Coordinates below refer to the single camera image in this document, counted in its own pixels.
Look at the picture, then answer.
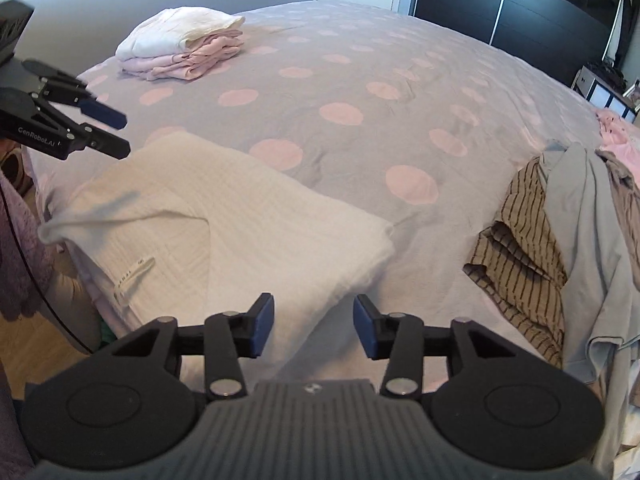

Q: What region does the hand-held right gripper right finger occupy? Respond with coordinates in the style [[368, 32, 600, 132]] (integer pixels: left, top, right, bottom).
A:
[[352, 294, 521, 401]]

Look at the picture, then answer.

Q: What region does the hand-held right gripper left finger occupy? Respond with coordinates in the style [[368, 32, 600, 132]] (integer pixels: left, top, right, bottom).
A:
[[110, 292, 276, 401]]

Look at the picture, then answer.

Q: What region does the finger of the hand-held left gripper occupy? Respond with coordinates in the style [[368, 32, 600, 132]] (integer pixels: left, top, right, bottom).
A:
[[65, 125, 132, 161], [22, 59, 129, 131]]

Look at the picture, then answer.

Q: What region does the white muslin garment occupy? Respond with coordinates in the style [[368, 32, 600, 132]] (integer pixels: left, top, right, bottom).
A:
[[37, 132, 396, 386]]

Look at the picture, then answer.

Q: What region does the folded pale pink garment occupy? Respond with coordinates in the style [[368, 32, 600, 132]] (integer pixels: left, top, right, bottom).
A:
[[117, 52, 193, 82]]

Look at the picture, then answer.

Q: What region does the folded white garment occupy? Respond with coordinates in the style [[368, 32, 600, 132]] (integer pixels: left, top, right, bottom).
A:
[[115, 6, 247, 59]]

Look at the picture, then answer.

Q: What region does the purple fleece robe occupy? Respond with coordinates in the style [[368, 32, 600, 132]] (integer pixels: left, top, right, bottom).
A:
[[0, 170, 53, 480]]

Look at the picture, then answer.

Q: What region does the grey rounded object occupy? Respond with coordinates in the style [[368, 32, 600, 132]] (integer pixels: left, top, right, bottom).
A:
[[47, 270, 104, 357]]

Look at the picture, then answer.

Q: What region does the brown striped garment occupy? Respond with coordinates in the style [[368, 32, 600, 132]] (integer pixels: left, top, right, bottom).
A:
[[462, 157, 571, 370]]

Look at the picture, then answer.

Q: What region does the grey shirt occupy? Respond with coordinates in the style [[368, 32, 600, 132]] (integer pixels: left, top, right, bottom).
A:
[[537, 141, 640, 406]]

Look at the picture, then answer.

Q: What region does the grey pink-dotted bedspread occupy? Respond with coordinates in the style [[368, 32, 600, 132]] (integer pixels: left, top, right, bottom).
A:
[[27, 0, 640, 396]]

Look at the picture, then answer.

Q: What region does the beige garment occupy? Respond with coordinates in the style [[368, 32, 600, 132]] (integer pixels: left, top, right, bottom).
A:
[[597, 149, 640, 271]]

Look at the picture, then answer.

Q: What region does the pink crumpled garment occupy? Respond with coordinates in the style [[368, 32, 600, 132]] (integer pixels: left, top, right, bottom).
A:
[[595, 109, 640, 161]]

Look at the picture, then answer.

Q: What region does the white nightstand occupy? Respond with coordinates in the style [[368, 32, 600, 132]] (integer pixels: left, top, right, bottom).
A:
[[572, 65, 638, 124]]

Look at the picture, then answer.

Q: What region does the black bag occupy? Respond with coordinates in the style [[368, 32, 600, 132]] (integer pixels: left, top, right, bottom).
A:
[[582, 61, 627, 94]]

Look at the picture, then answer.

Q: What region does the black wardrobe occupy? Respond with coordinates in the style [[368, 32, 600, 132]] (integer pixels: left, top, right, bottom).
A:
[[407, 0, 640, 86]]

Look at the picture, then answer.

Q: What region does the black cable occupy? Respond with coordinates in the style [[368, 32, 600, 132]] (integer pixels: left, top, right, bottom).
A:
[[0, 180, 97, 357]]

